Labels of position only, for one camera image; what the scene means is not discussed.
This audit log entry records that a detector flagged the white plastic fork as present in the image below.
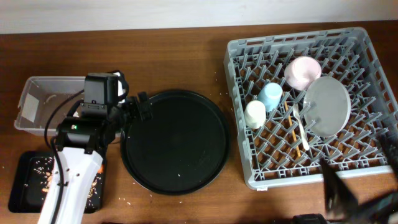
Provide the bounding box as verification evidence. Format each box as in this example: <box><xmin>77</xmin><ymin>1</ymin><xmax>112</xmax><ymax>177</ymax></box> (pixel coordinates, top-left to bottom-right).
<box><xmin>293</xmin><ymin>103</ymin><xmax>310</xmax><ymax>151</ymax></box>

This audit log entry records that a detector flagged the black rectangular tray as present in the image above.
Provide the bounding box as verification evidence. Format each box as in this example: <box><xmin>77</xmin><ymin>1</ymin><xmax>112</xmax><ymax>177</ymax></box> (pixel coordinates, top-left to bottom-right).
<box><xmin>8</xmin><ymin>151</ymin><xmax>106</xmax><ymax>213</ymax></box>

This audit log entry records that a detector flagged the light blue plastic cup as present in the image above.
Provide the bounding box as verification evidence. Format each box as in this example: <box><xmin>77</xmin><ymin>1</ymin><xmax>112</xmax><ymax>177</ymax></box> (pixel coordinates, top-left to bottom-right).
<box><xmin>257</xmin><ymin>82</ymin><xmax>282</xmax><ymax>112</ymax></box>

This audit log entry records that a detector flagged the round black tray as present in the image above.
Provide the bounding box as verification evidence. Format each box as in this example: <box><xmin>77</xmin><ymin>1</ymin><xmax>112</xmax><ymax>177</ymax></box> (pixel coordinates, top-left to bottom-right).
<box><xmin>120</xmin><ymin>90</ymin><xmax>231</xmax><ymax>195</ymax></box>

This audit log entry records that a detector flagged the pink white bowl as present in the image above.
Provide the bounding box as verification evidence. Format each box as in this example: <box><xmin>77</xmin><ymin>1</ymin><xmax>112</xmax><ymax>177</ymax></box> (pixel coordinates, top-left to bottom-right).
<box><xmin>284</xmin><ymin>56</ymin><xmax>322</xmax><ymax>91</ymax></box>

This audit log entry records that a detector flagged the wooden chopstick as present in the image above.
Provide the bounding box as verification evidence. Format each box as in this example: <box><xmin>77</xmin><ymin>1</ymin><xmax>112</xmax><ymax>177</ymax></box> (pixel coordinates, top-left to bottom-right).
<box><xmin>284</xmin><ymin>101</ymin><xmax>301</xmax><ymax>158</ymax></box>

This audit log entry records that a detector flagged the pale grey plate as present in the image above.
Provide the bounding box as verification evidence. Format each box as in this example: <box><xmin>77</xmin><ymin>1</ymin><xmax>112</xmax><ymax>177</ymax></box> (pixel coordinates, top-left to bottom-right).
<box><xmin>303</xmin><ymin>77</ymin><xmax>351</xmax><ymax>138</ymax></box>

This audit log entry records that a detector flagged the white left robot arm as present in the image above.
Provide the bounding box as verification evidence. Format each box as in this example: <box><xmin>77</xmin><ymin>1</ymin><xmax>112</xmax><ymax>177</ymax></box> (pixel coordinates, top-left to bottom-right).
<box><xmin>38</xmin><ymin>70</ymin><xmax>152</xmax><ymax>223</ymax></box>

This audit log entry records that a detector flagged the cream white cup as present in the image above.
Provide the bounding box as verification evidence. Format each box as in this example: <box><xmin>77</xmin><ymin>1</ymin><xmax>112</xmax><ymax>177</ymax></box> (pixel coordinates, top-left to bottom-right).
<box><xmin>244</xmin><ymin>100</ymin><xmax>266</xmax><ymax>129</ymax></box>

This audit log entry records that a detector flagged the orange carrot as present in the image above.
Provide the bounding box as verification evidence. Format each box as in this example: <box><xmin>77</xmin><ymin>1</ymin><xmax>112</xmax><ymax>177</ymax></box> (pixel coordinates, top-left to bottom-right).
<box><xmin>97</xmin><ymin>165</ymin><xmax>104</xmax><ymax>174</ymax></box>

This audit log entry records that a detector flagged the clear plastic bin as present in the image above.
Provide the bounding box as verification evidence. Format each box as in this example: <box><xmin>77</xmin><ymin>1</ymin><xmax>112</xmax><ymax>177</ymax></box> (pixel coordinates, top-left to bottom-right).
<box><xmin>14</xmin><ymin>76</ymin><xmax>85</xmax><ymax>136</ymax></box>

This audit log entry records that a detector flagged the grey dishwasher rack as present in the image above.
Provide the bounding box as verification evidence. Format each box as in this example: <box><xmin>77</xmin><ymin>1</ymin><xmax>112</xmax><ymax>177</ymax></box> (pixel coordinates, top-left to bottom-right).
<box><xmin>224</xmin><ymin>27</ymin><xmax>397</xmax><ymax>191</ymax></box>

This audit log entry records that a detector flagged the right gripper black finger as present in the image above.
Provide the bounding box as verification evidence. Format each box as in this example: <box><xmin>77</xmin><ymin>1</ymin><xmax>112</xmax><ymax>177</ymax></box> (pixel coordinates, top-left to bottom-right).
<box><xmin>377</xmin><ymin>134</ymin><xmax>397</xmax><ymax>179</ymax></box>
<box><xmin>320</xmin><ymin>159</ymin><xmax>358</xmax><ymax>218</ymax></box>

